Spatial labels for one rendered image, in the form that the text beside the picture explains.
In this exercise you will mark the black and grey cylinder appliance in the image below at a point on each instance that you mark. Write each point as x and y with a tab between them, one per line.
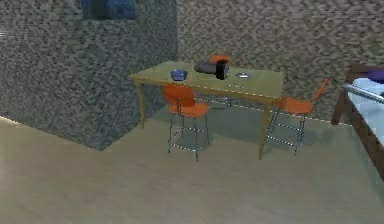
213	68

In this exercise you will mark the brown wooden bed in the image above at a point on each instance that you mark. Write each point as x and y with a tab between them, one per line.
365	110

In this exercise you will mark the purple pillow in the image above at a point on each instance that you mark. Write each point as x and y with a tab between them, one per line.
377	76

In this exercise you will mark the blue bowl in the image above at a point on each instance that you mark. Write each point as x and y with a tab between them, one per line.
179	74

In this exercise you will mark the yellow wooden dining table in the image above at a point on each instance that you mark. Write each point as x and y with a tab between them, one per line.
260	85

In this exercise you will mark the small grey plate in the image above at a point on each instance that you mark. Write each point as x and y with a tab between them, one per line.
243	75

